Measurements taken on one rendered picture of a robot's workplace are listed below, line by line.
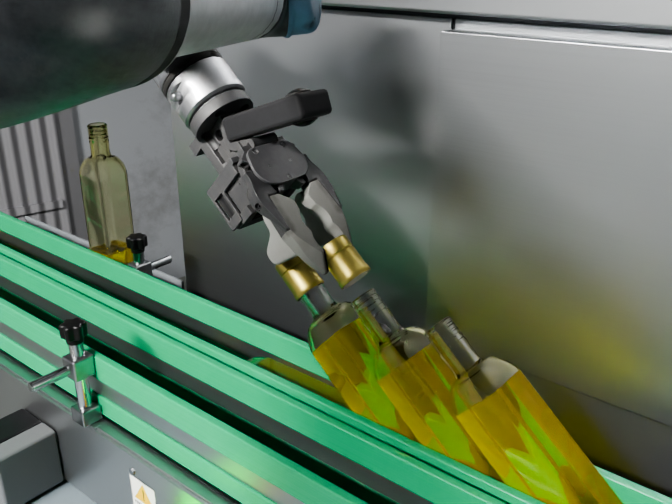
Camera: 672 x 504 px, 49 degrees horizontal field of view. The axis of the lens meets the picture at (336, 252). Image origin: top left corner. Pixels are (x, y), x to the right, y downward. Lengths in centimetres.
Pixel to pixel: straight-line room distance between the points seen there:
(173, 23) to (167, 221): 289
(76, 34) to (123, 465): 63
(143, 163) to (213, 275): 204
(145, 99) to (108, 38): 276
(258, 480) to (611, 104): 47
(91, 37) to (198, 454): 54
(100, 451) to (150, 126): 231
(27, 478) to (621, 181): 76
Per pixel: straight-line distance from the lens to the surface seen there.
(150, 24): 37
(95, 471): 97
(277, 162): 76
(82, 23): 35
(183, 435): 81
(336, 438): 75
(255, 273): 107
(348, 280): 72
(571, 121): 71
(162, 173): 320
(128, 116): 310
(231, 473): 77
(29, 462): 102
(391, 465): 72
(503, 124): 74
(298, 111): 70
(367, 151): 87
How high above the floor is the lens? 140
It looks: 23 degrees down
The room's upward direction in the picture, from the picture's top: straight up
